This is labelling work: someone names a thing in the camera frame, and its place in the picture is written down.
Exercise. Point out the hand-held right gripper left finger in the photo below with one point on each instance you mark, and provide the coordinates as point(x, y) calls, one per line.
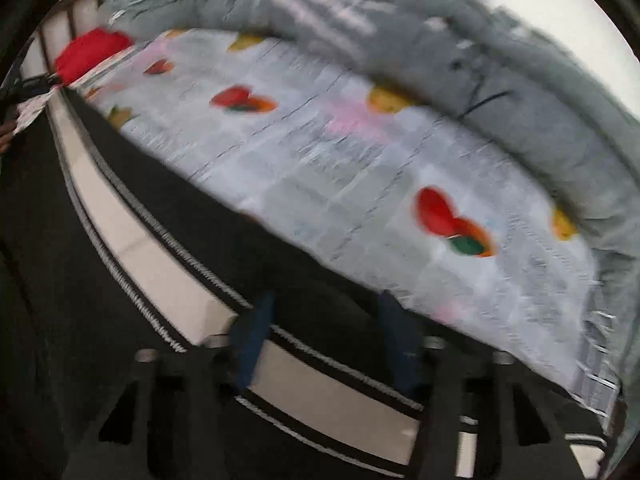
point(252, 347)

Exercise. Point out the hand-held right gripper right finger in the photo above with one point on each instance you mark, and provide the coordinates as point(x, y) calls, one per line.
point(400, 347)

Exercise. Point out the black pants with white stripe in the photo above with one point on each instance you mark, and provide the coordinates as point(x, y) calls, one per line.
point(50, 260)

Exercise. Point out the clear fruit print bed cover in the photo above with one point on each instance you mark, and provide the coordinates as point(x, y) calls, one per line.
point(325, 170)

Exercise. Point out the grey flower print quilt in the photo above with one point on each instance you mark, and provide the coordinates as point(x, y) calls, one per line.
point(450, 60)

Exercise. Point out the red pillow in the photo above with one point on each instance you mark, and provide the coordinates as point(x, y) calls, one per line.
point(90, 55)

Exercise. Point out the dark wooden slatted headboard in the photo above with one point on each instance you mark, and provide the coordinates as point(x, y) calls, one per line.
point(70, 20)

